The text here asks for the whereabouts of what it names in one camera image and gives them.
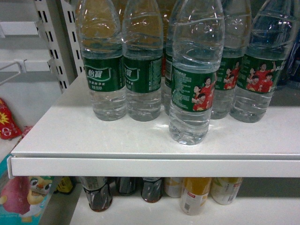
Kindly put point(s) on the clear water bottle green label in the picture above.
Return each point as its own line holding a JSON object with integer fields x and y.
{"x": 198, "y": 43}

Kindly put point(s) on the water bottle left front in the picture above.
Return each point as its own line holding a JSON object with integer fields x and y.
{"x": 99, "y": 32}

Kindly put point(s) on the water bottle behind right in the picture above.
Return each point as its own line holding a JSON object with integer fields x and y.
{"x": 238, "y": 20}

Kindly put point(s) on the water bottle far right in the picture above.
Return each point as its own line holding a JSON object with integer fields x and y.
{"x": 273, "y": 33}

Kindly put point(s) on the white yellow juice bottle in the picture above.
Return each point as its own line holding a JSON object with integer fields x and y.
{"x": 194, "y": 194}

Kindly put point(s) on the dark cola bottle below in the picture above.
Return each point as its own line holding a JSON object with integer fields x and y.
{"x": 98, "y": 192}

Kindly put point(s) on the pale drink bottle below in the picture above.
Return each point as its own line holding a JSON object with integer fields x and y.
{"x": 224, "y": 189}

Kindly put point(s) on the red snack packet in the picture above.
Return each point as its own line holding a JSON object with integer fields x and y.
{"x": 8, "y": 127}

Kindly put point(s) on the colourful cartoon box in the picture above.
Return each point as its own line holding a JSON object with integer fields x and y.
{"x": 23, "y": 199}

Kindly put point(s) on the white slotted upright post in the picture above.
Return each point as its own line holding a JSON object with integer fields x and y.
{"x": 48, "y": 12}

